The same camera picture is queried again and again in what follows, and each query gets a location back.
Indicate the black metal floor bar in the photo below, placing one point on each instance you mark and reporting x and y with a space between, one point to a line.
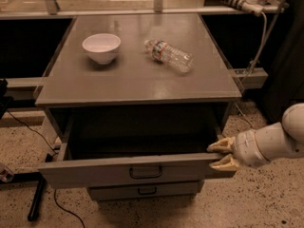
35 206

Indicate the grey bottom drawer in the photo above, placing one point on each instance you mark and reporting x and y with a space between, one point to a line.
150 190

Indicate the metal frame rail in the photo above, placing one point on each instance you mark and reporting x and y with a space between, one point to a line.
24 89

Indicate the grey drawer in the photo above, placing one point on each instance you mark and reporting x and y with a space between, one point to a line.
150 190
121 149

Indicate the clear plastic water bottle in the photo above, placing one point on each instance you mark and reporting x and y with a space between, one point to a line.
173 57

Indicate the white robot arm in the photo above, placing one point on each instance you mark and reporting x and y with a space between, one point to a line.
284 139

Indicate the grey drawer cabinet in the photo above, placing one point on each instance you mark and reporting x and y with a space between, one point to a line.
134 81

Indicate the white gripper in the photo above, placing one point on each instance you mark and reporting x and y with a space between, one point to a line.
245 148

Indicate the grey top drawer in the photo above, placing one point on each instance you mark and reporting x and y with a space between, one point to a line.
121 149

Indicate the dark cabinet at right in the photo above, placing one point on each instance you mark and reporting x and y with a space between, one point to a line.
285 85

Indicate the black device at left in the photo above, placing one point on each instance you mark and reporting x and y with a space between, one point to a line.
5 101

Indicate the white power strip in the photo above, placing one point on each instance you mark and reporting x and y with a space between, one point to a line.
248 6

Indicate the white ceramic bowl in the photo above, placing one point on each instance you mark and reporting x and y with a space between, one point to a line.
102 48

